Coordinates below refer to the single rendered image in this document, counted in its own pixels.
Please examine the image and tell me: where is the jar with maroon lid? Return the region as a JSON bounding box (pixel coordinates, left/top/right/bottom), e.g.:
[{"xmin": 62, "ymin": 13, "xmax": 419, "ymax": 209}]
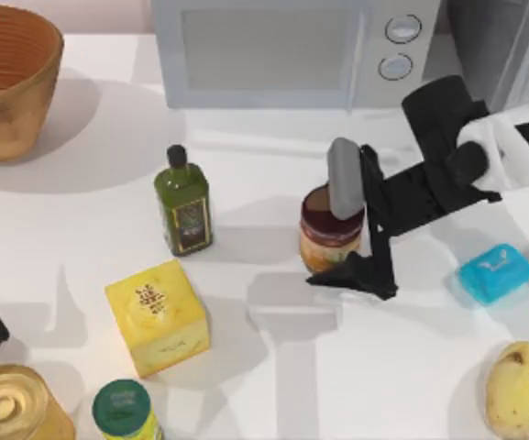
[{"xmin": 298, "ymin": 181, "xmax": 366, "ymax": 275}]

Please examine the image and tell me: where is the blue soap box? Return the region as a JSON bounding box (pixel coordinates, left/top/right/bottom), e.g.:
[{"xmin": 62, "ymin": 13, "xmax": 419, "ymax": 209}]
[{"xmin": 455, "ymin": 242, "xmax": 529, "ymax": 305}]

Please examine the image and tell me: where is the round microwave knob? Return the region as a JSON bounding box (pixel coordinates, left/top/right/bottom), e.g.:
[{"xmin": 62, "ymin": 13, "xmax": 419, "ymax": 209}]
[
  {"xmin": 384, "ymin": 13, "xmax": 423, "ymax": 42},
  {"xmin": 377, "ymin": 51, "xmax": 414, "ymax": 82}
]

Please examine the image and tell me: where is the yellow box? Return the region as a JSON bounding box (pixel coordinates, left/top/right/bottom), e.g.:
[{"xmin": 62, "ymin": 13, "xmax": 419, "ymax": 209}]
[{"xmin": 104, "ymin": 258, "xmax": 213, "ymax": 380}]

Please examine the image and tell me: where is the yellow potato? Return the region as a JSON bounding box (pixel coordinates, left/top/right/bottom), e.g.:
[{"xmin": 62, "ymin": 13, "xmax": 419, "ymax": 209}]
[{"xmin": 484, "ymin": 339, "xmax": 529, "ymax": 439}]

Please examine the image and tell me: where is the pale microwave oven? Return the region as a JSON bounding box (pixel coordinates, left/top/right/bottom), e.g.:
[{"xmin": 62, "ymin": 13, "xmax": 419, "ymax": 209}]
[{"xmin": 149, "ymin": 0, "xmax": 442, "ymax": 116}]

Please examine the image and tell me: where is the yellow bottle with green cap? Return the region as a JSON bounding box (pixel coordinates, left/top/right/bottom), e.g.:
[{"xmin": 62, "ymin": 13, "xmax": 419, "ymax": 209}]
[{"xmin": 91, "ymin": 379, "xmax": 165, "ymax": 440}]

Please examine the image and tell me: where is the golden can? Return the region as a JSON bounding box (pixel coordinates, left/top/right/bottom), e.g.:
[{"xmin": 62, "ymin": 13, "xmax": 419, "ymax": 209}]
[{"xmin": 0, "ymin": 363, "xmax": 77, "ymax": 440}]

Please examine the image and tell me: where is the brown woven basket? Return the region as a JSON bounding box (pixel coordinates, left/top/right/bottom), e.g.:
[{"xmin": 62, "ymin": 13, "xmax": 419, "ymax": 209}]
[{"xmin": 0, "ymin": 3, "xmax": 66, "ymax": 164}]

